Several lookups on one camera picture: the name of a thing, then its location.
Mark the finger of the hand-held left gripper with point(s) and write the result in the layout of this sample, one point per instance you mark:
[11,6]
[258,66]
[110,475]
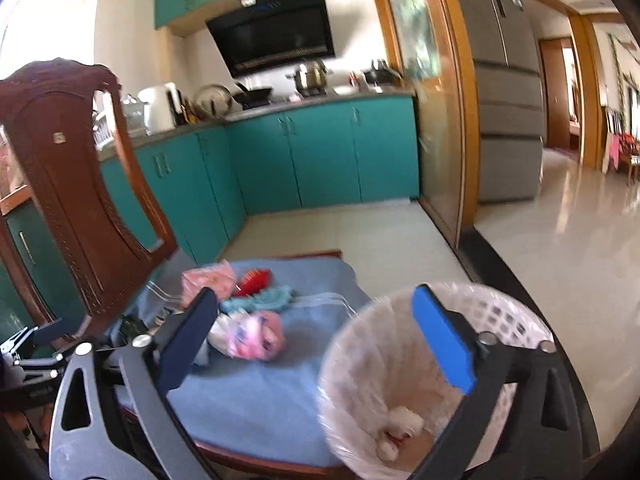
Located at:
[42,364]
[47,331]

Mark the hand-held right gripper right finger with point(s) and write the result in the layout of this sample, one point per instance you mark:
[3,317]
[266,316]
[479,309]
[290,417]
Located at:
[442,340]

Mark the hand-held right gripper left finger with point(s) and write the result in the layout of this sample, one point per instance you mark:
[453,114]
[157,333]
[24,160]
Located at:
[190,340]

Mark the dark green wrapper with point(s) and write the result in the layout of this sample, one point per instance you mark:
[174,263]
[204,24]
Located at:
[134,327]

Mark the pink and white wrapper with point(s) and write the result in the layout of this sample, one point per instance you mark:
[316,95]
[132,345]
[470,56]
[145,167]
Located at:
[255,335]

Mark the light blue cloth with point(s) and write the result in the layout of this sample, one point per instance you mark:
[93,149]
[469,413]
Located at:
[265,297]

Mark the red snack packet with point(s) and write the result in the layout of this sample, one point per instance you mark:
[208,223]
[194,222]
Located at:
[255,280]

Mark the crumpled white tissue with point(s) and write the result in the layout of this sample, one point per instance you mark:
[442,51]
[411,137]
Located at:
[400,420]

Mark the blue striped seat cushion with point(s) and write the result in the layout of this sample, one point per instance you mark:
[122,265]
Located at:
[260,400]

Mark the carved wooden chair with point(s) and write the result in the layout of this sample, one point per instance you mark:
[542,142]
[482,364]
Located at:
[65,185]

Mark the wooden framed glass door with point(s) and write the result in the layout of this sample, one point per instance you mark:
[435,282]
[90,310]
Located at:
[450,135]

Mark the white dish rack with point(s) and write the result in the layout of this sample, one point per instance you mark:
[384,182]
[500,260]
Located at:
[117,120]

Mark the white kettle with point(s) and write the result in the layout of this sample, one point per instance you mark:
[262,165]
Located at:
[157,107]

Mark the grey refrigerator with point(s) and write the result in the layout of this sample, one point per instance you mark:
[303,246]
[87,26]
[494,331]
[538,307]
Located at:
[505,110]

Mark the round metal lid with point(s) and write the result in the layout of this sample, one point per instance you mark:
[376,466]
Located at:
[212,100]

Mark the black wok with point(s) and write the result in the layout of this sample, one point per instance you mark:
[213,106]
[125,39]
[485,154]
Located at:
[252,95]

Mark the pink hanging cloth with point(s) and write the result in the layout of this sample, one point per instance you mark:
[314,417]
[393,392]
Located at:
[614,150]

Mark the grey kitchen countertop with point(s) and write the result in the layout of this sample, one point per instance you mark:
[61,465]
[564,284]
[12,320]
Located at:
[310,101]

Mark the black cooker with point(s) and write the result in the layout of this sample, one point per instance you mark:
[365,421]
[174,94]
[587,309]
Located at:
[380,76]

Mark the steel cooking pot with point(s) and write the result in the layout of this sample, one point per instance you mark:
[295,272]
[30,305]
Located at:
[310,77]

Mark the black range hood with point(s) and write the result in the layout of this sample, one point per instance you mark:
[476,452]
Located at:
[275,35]

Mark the wooden doorway frame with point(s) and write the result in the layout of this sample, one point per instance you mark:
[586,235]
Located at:
[585,85]

